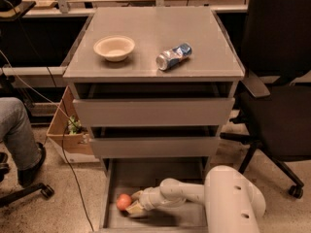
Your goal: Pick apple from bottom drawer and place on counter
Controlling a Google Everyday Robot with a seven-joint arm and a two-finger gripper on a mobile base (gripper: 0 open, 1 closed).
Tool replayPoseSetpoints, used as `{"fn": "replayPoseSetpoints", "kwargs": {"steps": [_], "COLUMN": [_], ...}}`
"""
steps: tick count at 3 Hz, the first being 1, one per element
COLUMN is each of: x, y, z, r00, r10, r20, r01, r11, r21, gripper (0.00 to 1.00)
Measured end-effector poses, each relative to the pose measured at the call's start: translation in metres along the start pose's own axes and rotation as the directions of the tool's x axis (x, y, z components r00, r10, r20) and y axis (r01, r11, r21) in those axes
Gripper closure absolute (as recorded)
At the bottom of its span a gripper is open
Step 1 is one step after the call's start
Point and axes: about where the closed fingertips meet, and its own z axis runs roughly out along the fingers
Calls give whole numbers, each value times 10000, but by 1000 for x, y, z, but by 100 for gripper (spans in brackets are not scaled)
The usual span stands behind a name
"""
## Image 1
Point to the grey drawer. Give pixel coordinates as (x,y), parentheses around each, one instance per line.
(151,104)
(163,141)
(131,175)

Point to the black chair base left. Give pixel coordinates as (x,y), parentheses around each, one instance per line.
(45,189)

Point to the green item in box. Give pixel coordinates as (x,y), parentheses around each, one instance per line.
(73,125)

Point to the person leg in jeans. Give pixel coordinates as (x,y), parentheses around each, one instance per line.
(17,135)

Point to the grey middle drawer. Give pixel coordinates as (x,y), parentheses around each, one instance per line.
(163,141)

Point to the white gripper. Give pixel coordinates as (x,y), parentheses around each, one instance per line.
(148,199)

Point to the grey drawer cabinet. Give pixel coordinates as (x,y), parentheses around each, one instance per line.
(154,30)

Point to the white paper bowl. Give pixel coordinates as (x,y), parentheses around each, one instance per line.
(114,48)

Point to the black office chair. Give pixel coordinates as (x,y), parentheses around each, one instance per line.
(276,50)

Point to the grey top drawer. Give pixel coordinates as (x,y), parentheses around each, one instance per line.
(151,104)

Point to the cardboard box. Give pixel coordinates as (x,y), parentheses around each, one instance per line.
(74,148)

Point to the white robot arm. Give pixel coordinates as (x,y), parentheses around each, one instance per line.
(232,203)

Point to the black shoe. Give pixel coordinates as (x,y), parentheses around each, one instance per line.
(26,177)

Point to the crushed blue soda can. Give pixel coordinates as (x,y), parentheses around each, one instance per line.
(172,57)

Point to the red apple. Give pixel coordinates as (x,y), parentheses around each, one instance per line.
(123,201)

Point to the grey bottom drawer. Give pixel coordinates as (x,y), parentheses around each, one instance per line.
(131,175)

